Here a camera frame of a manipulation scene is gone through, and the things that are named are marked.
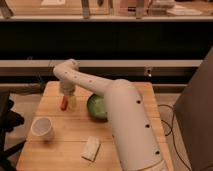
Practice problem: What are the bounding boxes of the black office chair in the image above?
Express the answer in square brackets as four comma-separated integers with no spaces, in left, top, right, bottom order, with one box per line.
[0,91,25,171]

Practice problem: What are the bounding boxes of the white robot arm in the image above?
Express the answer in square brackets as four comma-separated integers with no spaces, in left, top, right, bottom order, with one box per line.
[53,59,169,171]

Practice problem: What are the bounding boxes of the black cable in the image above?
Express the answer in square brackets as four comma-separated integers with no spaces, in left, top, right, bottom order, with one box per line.
[157,103,193,171]

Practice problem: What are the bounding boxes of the green bowl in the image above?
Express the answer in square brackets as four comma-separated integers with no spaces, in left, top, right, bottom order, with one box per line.
[87,94,107,119]

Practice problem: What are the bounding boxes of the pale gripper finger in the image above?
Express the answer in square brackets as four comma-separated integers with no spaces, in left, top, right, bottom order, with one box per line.
[68,95,77,110]

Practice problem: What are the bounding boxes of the white paper cup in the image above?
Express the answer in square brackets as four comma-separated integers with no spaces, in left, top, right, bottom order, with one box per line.
[31,117,54,141]

